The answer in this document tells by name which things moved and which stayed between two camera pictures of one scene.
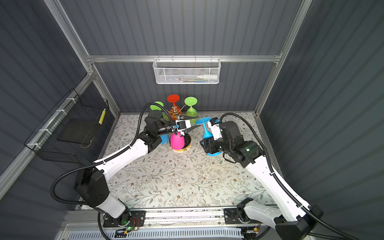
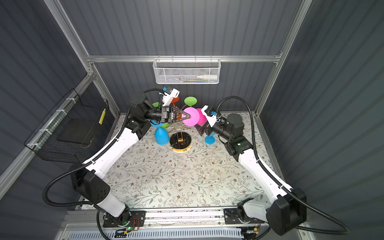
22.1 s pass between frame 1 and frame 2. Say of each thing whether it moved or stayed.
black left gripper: moved
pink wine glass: moved
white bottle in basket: stayed
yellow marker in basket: stayed
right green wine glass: stayed
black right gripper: moved
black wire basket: stayed
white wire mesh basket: stayed
